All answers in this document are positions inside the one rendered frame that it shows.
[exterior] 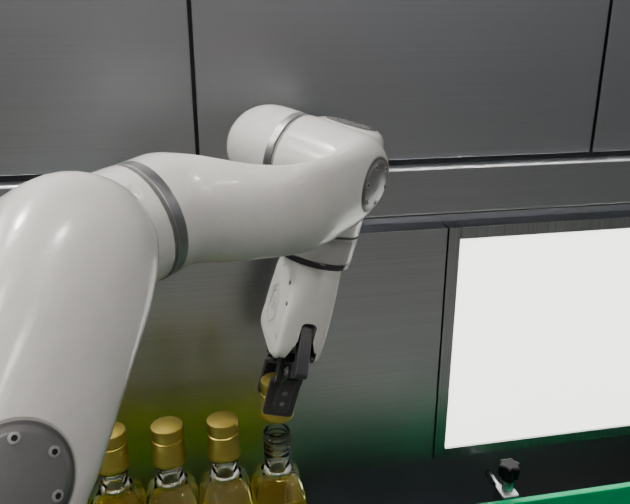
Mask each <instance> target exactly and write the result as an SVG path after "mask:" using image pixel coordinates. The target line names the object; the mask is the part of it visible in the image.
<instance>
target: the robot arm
mask: <svg viewBox="0 0 630 504"><path fill-rule="evenodd" d="M227 155H228V158H229V160H224V159H218V158H213V157H207V156H201V155H194V154H186V153H170V152H156V153H147V154H144V155H141V156H138V157H135V158H132V159H130V160H127V161H124V162H121V163H118V164H115V165H112V166H109V167H106V168H103V169H100V170H97V171H94V172H91V173H87V172H80V171H60V172H55V173H50V174H45V175H41V176H39V177H36V178H34V179H31V180H28V181H26V182H24V183H23V184H21V185H19V186H17V187H15V188H14V189H12V190H10V191H9V192H7V193H6V194H4V195H3V196H1V197H0V504H87V503H88V500H89V497H90V494H91V492H92V490H93V487H94V485H95V482H96V480H97V477H98V474H99V471H100V469H101V466H102V463H103V460H104V457H105V454H106V451H107V448H108V444H109V441H110V438H111V435H112V431H113V428H114V425H115V422H116V419H117V415H118V412H119V409H120V406H121V403H122V400H123V397H124V393H125V390H126V387H127V384H128V381H129V378H130V375H131V371H132V368H133V365H134V362H135V359H136V356H137V353H138V350H139V346H140V343H141V340H142V336H143V333H144V330H145V326H146V323H147V319H148V315H149V312H150V308H151V304H152V301H153V296H154V292H155V286H156V282H157V281H159V280H163V279H165V278H167V277H169V276H170V275H172V274H174V273H176V272H178V271H180V270H182V269H183V268H185V267H188V266H190V265H192V264H196V263H205V262H235V261H247V260H255V259H264V258H274V257H279V260H278V263H277V266H276V269H275V272H274V275H273V278H272V281H271V285H270V288H269V291H268V294H267V298H266V301H265V304H264V308H263V311H262V315H261V325H262V329H263V333H264V337H265V340H266V343H267V347H268V348H267V357H271V358H265V360H264V364H263V367H262V371H261V375H260V379H259V383H258V386H257V388H258V392H260V393H261V384H260V381H261V378H262V377H263V376H264V375H265V374H268V373H271V372H275V375H274V378H271V377H270V381H269V385H268V388H267V392H266V396H265V400H264V403H263V407H262V410H263V413H264V414H267V415H275V416H284V417H291V416H292V414H293V411H294V407H295V404H296V400H297V397H298V393H299V390H300V386H301V385H302V382H303V380H305V379H307V376H308V369H309V361H310V363H314V362H316V361H317V360H318V359H319V357H320V355H321V352H322V349H323V346H324V343H325V339H326V336H327V332H328V329H329V325H330V321H331V317H332V313H333V308H334V304H335V299H336V295H337V291H338V285H339V280H340V274H341V271H344V270H347V269H349V267H350V264H351V261H352V257H353V254H354V250H355V247H356V244H357V240H358V236H359V233H360V230H361V226H362V223H363V219H364V218H365V217H366V216H367V215H368V214H369V213H370V212H371V211H372V210H373V209H374V207H375V206H376V205H377V203H378V202H379V200H380V199H381V197H382V195H383V193H384V191H385V189H386V187H387V181H388V177H389V164H388V159H387V156H386V153H385V151H384V140H383V137H382V135H381V134H380V133H379V132H378V131H376V130H375V129H373V128H370V127H368V126H367V125H365V124H359V123H356V122H353V121H350V120H348V119H341V118H337V117H333V116H332V117H329V116H321V117H315V116H312V115H310V114H307V113H304V112H301V111H297V110H294V109H291V108H288V107H285V106H281V105H274V104H267V105H260V106H256V107H254V108H251V109H249V110H247V111H246V112H244V113H243V114H242V115H241V116H240V117H239V118H238V119H237V120H236V121H235V122H234V124H233V126H232V127H231V130H230V132H229V135H228V139H227ZM294 352H295V353H294Z"/></svg>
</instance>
